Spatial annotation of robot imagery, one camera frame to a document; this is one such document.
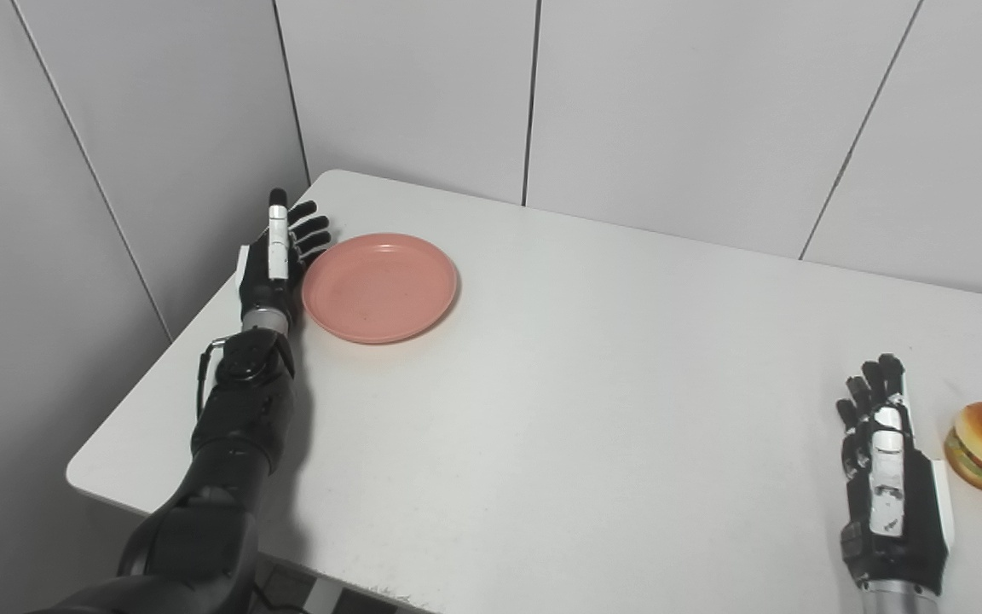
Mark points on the pink round plate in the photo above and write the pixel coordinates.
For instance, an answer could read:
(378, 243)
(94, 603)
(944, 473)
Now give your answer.
(379, 287)

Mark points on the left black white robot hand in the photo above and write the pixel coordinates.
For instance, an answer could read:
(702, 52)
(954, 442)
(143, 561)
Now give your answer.
(269, 273)

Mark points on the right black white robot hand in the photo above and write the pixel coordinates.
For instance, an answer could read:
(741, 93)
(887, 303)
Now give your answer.
(887, 486)

